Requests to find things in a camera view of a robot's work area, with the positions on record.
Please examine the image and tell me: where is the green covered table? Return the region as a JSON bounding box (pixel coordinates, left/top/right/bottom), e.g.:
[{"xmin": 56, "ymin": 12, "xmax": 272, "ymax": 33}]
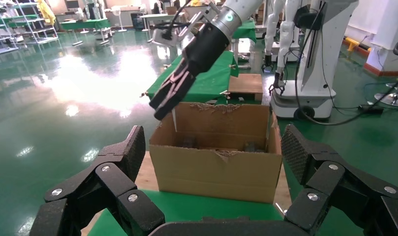
[
  {"xmin": 60, "ymin": 18, "xmax": 112, "ymax": 35},
  {"xmin": 233, "ymin": 19, "xmax": 257, "ymax": 43}
]

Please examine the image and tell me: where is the large open cardboard carton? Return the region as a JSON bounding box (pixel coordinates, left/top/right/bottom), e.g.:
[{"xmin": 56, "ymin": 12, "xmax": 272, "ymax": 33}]
[{"xmin": 149, "ymin": 102, "xmax": 283, "ymax": 205}]

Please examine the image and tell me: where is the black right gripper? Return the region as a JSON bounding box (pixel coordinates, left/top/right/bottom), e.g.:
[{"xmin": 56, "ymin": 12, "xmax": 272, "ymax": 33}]
[{"xmin": 149, "ymin": 22, "xmax": 231, "ymax": 121}]

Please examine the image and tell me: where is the black camera cable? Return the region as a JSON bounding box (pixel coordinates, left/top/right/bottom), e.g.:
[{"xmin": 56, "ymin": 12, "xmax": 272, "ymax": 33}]
[{"xmin": 163, "ymin": 0, "xmax": 194, "ymax": 40}]

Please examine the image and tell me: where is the metal storage shelf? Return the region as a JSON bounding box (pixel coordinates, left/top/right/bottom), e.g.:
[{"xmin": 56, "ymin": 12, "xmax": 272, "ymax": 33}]
[{"xmin": 0, "ymin": 0, "xmax": 59, "ymax": 58}]

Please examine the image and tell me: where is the white idle wheeled robot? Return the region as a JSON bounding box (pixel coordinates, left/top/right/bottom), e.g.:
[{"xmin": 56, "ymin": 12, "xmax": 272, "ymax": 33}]
[{"xmin": 270, "ymin": 0, "xmax": 361, "ymax": 120}]

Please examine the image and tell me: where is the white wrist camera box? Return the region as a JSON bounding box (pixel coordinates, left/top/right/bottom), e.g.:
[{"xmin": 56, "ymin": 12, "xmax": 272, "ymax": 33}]
[{"xmin": 151, "ymin": 1, "xmax": 220, "ymax": 46}]

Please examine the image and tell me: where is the white standing fan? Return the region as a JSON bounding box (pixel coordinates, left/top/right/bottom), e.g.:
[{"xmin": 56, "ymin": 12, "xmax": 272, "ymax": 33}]
[{"xmin": 115, "ymin": 4, "xmax": 128, "ymax": 33}]

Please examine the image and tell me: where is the green tablecloth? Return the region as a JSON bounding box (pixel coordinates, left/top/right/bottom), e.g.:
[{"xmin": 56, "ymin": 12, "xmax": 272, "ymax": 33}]
[
  {"xmin": 146, "ymin": 50, "xmax": 240, "ymax": 106},
  {"xmin": 87, "ymin": 189, "xmax": 284, "ymax": 236}
]

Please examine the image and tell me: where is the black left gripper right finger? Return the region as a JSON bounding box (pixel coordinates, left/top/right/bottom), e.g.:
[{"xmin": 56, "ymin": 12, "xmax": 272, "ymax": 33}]
[{"xmin": 281, "ymin": 123, "xmax": 398, "ymax": 236}]

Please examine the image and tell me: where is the white plain table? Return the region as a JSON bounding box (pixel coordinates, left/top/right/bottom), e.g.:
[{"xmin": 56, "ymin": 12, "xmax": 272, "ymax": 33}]
[{"xmin": 138, "ymin": 13, "xmax": 186, "ymax": 33}]

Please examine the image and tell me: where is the yellow hanging garment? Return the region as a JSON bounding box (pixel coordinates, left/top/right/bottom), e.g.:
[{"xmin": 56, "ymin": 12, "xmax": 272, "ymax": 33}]
[{"xmin": 36, "ymin": 0, "xmax": 57, "ymax": 26}]

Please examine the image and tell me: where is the yellow floor barrier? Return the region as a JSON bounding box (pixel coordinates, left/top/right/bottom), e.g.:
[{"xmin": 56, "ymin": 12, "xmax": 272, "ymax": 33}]
[{"xmin": 343, "ymin": 36, "xmax": 371, "ymax": 54}]

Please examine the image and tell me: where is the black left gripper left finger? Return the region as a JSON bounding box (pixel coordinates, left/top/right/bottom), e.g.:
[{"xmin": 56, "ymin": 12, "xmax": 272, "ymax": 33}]
[{"xmin": 29, "ymin": 125, "xmax": 166, "ymax": 236}]

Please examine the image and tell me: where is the black idle robot gripper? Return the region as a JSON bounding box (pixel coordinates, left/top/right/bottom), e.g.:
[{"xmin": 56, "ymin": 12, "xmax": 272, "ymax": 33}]
[
  {"xmin": 262, "ymin": 54, "xmax": 275, "ymax": 73},
  {"xmin": 268, "ymin": 71, "xmax": 286, "ymax": 97}
]

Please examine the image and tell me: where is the brown wooden crate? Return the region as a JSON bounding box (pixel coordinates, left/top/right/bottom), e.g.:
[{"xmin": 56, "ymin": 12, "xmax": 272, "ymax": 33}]
[{"xmin": 228, "ymin": 73, "xmax": 264, "ymax": 102}]

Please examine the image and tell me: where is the black floor cable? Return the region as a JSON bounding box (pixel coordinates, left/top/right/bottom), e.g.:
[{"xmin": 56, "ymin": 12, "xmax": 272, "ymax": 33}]
[{"xmin": 295, "ymin": 19, "xmax": 398, "ymax": 127}]

